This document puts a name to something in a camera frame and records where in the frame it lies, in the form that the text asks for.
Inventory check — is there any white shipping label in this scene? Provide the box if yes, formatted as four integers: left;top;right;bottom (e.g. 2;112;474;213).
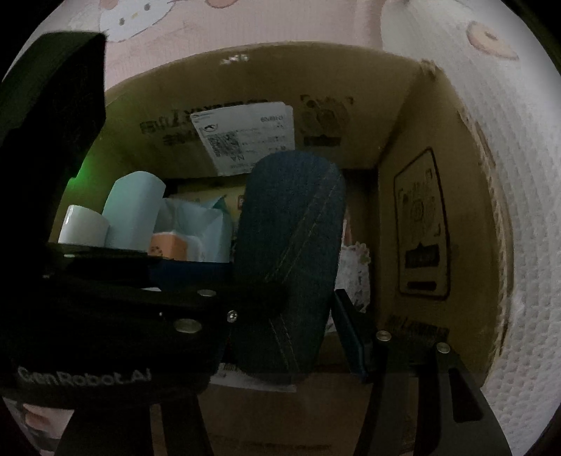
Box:
190;101;296;177

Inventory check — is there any pale blue packet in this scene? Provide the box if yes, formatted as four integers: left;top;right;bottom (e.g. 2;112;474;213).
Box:
155;194;234;264

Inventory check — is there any white paper roll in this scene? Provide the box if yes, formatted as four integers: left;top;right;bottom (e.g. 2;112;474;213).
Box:
57;204;111;247

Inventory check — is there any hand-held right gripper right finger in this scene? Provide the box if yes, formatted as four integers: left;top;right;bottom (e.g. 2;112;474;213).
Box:
333;288;513;456

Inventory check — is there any brown cardboard box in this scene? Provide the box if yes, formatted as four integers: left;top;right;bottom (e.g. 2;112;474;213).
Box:
52;41;514;456

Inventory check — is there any orange and white box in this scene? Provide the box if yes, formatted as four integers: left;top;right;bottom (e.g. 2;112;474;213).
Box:
148;232;205;262

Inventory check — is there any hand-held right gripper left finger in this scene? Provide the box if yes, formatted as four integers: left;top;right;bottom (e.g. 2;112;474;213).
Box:
57;286;229;456

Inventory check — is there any clear floral sticker packet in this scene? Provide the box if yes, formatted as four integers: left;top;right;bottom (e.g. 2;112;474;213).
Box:
337;242;372;313

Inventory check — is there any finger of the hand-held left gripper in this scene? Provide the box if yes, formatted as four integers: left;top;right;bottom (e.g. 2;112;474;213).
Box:
45;242;230;289
144;282;289;329

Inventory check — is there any pale teal paper roll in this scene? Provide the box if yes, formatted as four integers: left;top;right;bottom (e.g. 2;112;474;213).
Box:
104;171;167;252

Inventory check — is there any blue denim pouch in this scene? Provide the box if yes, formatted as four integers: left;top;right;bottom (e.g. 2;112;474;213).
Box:
229;150;348;378

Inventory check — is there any printed cat blanket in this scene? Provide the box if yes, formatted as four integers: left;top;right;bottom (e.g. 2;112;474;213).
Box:
9;0;561;456

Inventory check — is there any white paper sheet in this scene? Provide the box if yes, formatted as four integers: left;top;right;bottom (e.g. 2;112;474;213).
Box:
209;363;299;394

